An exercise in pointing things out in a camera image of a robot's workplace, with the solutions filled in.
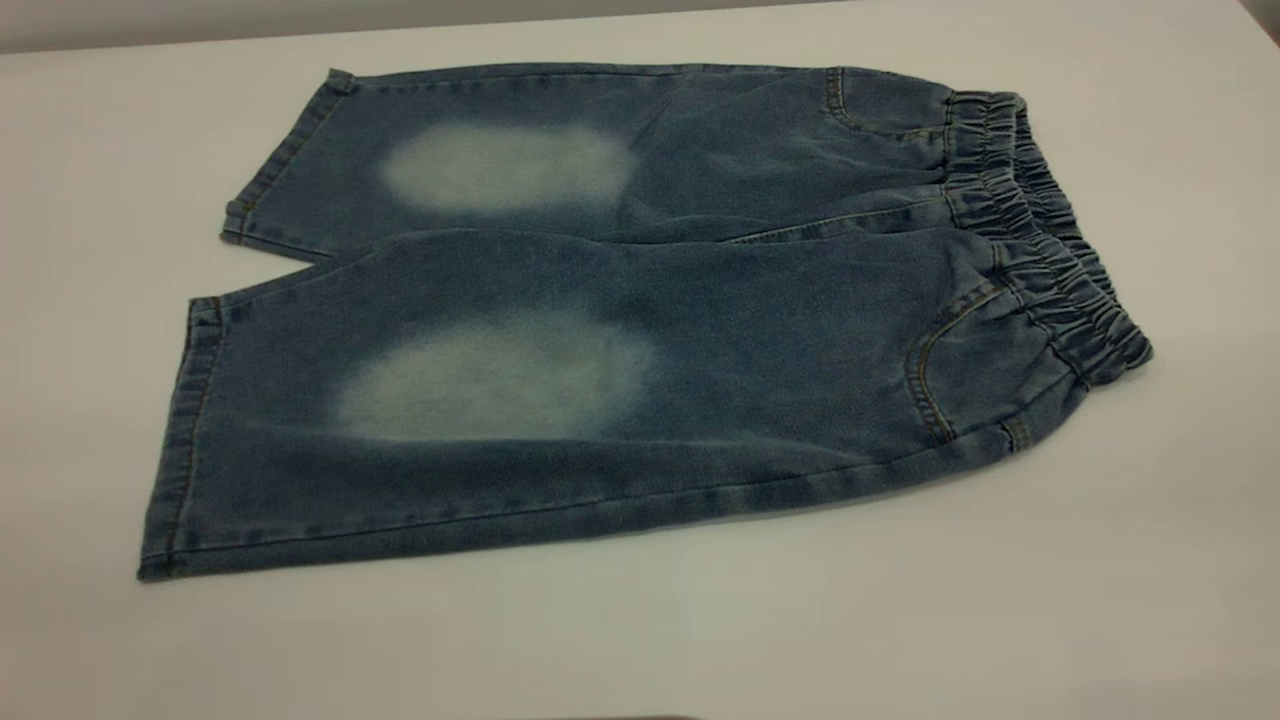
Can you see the blue denim pants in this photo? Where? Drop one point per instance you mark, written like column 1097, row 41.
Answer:
column 700, row 330

